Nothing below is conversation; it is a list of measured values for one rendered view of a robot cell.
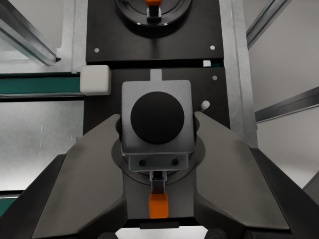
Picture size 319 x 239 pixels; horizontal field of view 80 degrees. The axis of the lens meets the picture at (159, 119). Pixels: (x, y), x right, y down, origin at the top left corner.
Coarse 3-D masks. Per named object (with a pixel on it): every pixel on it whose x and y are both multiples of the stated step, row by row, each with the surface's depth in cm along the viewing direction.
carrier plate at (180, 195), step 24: (120, 72) 33; (144, 72) 33; (168, 72) 33; (192, 72) 33; (216, 72) 33; (96, 96) 32; (120, 96) 32; (192, 96) 32; (216, 96) 32; (96, 120) 31; (216, 120) 31; (144, 192) 29; (168, 192) 29; (192, 192) 29; (144, 216) 29; (168, 216) 29; (192, 216) 29
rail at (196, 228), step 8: (128, 224) 31; (136, 224) 31; (144, 224) 29; (152, 224) 29; (160, 224) 29; (168, 224) 29; (176, 224) 29; (184, 224) 30; (192, 224) 30; (200, 224) 30; (120, 232) 29; (128, 232) 29; (136, 232) 29; (144, 232) 29; (152, 232) 29; (160, 232) 29; (168, 232) 29; (176, 232) 29; (184, 232) 29; (192, 232) 29; (200, 232) 29
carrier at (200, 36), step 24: (96, 0) 35; (120, 0) 32; (144, 0) 33; (168, 0) 33; (192, 0) 33; (216, 0) 35; (96, 24) 34; (120, 24) 34; (144, 24) 32; (168, 24) 32; (192, 24) 34; (216, 24) 34; (96, 48) 33; (120, 48) 33; (144, 48) 33; (168, 48) 33; (192, 48) 33; (216, 48) 33
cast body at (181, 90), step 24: (144, 96) 11; (168, 96) 11; (144, 120) 10; (168, 120) 10; (192, 120) 12; (144, 144) 11; (168, 144) 11; (192, 144) 11; (144, 168) 14; (168, 168) 14
